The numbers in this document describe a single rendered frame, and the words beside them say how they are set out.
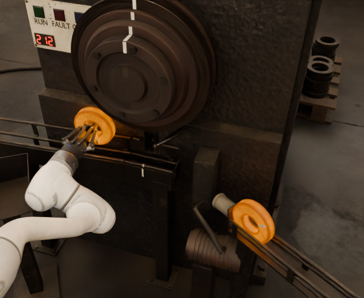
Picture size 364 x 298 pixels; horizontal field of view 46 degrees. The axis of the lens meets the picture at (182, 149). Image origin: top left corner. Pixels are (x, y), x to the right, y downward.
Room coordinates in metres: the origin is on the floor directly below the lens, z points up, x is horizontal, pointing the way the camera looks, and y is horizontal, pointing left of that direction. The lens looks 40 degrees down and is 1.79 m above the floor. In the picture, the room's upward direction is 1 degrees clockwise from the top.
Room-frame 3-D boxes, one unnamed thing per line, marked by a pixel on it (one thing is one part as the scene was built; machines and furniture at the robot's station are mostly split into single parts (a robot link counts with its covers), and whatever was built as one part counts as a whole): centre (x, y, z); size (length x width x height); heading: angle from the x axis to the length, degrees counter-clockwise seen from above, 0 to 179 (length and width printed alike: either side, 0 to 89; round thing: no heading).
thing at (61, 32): (1.43, 0.43, 1.15); 0.26 x 0.02 x 0.18; 73
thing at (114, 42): (1.13, 0.16, 1.11); 0.28 x 0.06 x 0.28; 73
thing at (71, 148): (1.13, 0.37, 0.84); 0.09 x 0.08 x 0.07; 164
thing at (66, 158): (1.06, 0.39, 0.83); 0.09 x 0.06 x 0.09; 74
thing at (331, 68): (3.05, -0.62, 0.22); 1.20 x 0.81 x 0.44; 71
